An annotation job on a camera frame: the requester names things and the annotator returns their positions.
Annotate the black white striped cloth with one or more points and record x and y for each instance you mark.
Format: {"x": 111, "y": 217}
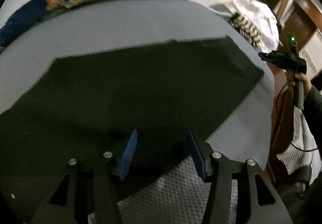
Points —
{"x": 247, "y": 28}

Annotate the person's right hand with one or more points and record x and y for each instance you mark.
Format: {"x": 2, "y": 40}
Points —
{"x": 305, "y": 82}

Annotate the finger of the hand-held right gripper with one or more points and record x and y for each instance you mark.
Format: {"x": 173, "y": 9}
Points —
{"x": 266, "y": 56}

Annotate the brown wooden door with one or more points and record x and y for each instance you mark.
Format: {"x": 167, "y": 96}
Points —
{"x": 300, "y": 20}

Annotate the grey honeycomb bed sheet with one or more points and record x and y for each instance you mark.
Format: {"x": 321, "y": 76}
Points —
{"x": 125, "y": 23}

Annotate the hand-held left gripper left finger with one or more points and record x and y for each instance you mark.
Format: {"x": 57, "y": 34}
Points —
{"x": 129, "y": 153}

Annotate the grey checked cloth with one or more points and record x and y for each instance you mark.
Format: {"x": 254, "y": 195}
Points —
{"x": 296, "y": 153}

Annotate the black pants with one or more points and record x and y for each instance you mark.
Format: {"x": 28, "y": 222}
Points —
{"x": 125, "y": 83}

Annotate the white crumpled cloth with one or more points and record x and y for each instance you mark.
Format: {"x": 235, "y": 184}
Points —
{"x": 266, "y": 15}

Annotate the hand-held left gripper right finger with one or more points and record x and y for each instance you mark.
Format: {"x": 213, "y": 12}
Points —
{"x": 197, "y": 153}

